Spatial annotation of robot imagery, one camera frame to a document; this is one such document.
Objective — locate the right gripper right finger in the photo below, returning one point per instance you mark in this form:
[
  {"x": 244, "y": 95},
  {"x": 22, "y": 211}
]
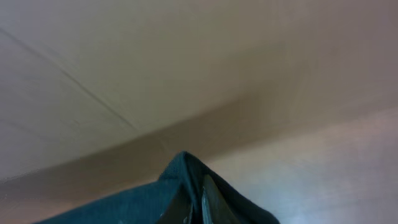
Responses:
[{"x": 214, "y": 208}]

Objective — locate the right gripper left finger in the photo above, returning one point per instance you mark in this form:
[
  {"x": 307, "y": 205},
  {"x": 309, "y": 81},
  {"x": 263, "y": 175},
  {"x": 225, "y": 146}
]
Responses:
[{"x": 179, "y": 211}]

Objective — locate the black t-shirt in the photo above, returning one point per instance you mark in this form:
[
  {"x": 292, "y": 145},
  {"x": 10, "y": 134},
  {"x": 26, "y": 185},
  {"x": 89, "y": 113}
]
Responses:
[{"x": 145, "y": 204}]

